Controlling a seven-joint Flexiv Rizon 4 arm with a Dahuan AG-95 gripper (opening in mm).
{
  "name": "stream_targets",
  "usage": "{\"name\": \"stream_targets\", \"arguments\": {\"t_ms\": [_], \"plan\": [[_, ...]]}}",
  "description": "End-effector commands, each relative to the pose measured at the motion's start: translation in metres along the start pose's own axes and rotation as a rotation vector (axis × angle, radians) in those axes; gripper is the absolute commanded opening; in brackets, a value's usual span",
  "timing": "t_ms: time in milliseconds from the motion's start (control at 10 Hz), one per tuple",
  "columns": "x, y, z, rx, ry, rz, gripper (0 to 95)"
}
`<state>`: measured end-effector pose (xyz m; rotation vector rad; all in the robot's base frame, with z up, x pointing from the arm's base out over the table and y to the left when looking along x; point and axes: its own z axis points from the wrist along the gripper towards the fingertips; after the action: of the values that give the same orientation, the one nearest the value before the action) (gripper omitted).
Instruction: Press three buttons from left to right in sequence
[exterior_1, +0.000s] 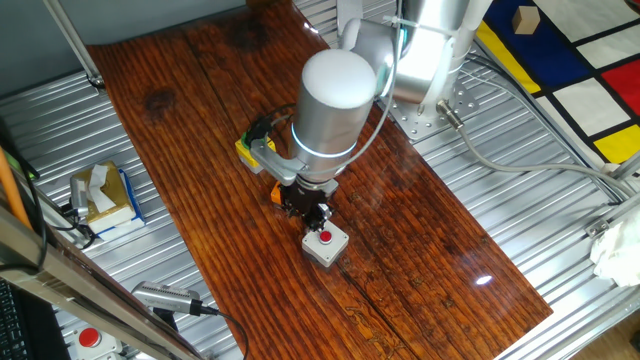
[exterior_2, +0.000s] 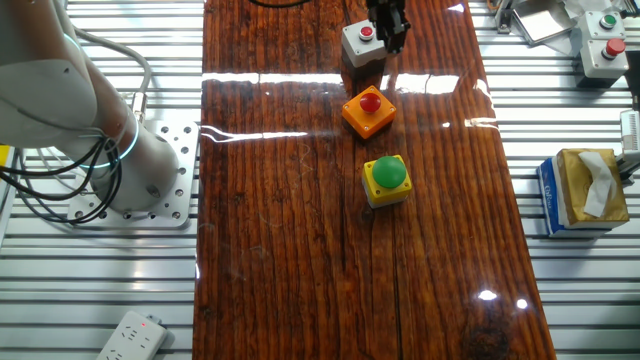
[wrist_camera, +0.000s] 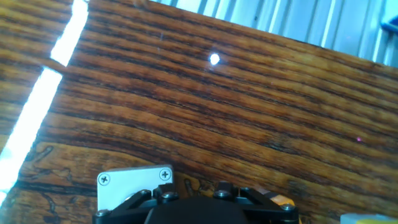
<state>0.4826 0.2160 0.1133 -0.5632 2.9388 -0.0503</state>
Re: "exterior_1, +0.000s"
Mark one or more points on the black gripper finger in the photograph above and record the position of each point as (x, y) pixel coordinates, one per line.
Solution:
(323, 216)
(309, 220)

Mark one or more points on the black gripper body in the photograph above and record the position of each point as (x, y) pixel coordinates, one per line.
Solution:
(300, 197)

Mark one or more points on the orange box red button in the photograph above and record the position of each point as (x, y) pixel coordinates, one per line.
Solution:
(276, 194)

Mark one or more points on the grey box small red button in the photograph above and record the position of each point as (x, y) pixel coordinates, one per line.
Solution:
(325, 247)

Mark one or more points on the yellow box green button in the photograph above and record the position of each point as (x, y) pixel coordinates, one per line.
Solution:
(245, 152)

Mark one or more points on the grey box large red button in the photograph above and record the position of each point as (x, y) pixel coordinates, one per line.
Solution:
(90, 337)

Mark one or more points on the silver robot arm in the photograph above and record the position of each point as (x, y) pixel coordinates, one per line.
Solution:
(335, 115)

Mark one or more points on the dark wooden board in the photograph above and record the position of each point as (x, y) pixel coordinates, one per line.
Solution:
(400, 225)

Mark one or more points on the gold and blue tissue box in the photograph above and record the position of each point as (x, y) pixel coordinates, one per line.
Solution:
(115, 195)

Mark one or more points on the colour block patterned cloth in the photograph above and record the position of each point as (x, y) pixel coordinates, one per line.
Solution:
(550, 55)

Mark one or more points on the small wooden cube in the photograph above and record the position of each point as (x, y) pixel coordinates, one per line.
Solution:
(525, 20)

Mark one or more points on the grey metal pole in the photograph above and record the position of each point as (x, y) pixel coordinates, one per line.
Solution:
(70, 35)

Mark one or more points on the orange tube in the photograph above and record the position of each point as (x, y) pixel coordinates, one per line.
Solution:
(10, 185)

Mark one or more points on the white crumpled cloth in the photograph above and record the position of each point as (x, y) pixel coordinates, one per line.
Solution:
(617, 250)

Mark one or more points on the black keyboard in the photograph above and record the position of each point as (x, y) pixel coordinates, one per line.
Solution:
(10, 325)

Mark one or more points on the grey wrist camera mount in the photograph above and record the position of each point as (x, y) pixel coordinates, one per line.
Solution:
(272, 160)

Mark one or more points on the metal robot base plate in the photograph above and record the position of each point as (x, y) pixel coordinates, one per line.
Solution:
(425, 125)

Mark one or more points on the silver depth camera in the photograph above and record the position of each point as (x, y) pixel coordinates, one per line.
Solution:
(165, 297)

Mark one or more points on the small silver camera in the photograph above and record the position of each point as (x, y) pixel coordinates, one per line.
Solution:
(79, 197)

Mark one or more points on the aluminium frame bar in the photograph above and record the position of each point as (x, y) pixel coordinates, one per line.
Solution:
(50, 270)

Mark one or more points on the aluminium profile with bracket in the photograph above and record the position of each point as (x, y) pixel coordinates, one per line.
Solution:
(597, 227)

